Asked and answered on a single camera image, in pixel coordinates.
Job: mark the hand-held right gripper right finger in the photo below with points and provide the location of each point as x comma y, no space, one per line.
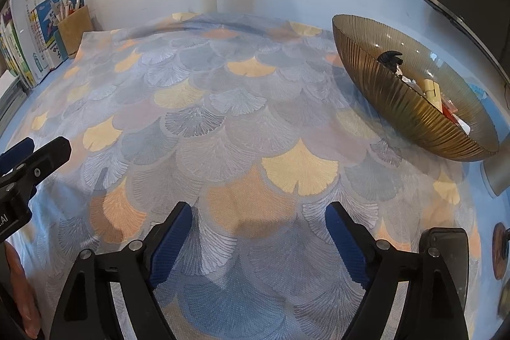
346,244

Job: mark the cardboard pen holder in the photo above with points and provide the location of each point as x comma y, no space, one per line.
73,33

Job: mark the black computer mouse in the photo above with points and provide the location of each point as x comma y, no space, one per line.
450,244

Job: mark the bunch of pens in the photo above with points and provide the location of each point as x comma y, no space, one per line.
63,7

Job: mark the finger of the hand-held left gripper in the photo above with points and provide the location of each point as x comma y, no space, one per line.
18,151
51,152

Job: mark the silver monitor stand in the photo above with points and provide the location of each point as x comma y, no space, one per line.
500,174

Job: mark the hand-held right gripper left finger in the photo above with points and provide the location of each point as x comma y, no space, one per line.
169,244

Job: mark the fan patterned tablecloth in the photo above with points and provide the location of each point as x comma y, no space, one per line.
239,105

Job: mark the red card box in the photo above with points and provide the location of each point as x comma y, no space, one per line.
448,109

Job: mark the brown round coaster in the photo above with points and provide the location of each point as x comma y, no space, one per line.
500,256

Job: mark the person's left hand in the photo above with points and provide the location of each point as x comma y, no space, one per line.
24,296

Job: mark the amber ribbed glass bowl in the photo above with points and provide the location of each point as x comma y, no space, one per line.
378,85

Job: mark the pale green object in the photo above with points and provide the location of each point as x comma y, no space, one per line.
505,300

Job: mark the yellow lighter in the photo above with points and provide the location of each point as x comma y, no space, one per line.
432,93

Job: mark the black toy dinosaur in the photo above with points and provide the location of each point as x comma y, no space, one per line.
388,59

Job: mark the row of books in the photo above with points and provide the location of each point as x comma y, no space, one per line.
40,29

